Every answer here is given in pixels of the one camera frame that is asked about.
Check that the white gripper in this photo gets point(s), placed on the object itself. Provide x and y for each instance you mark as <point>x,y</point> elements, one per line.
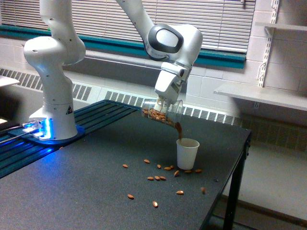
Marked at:
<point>169,83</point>

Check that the clear plastic cup with almonds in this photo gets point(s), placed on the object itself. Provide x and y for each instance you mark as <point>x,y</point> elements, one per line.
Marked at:
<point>171,117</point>

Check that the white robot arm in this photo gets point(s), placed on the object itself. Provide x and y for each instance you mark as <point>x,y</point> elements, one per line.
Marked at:
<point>176,46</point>

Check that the white paper cup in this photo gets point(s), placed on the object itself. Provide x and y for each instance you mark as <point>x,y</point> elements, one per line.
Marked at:
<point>186,153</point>

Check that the white window blinds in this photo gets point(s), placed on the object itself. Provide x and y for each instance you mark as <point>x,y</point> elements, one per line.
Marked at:
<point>224,24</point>

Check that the white baseboard radiator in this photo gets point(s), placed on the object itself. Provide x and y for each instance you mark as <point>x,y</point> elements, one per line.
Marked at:
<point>288,136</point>

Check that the black table leg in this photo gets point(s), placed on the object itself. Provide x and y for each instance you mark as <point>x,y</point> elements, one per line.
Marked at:
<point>235,188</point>

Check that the white tabletop at left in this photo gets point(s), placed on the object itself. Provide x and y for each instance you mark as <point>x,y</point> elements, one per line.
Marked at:
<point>6,81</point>

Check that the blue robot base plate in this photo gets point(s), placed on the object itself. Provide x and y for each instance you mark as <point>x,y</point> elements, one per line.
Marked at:
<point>57,140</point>

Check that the white upper wall shelf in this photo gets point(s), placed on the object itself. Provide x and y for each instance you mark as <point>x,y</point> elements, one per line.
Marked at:
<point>280,26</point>

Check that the white wall shelf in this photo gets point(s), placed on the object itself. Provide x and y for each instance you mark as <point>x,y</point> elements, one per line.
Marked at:
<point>283,98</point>
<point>280,26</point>

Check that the white lower wall shelf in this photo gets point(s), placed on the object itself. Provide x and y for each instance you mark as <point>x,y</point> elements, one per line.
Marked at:
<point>283,98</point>

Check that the white shelf wall rail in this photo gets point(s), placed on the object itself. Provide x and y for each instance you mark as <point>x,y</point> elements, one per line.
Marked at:
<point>263,66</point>

